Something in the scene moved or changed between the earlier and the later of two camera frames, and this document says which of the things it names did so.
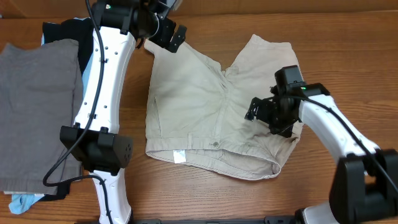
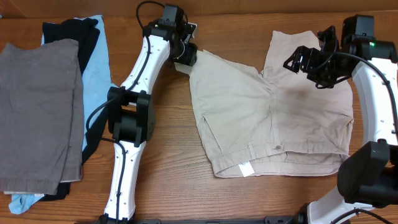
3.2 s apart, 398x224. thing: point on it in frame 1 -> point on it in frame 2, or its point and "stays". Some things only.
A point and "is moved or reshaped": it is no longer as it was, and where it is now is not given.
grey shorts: (41, 91) stays
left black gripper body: (161, 37) -> (188, 53)
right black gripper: (286, 129) -> (310, 55)
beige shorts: (196, 108) is moved or reshaped
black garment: (81, 30) stays
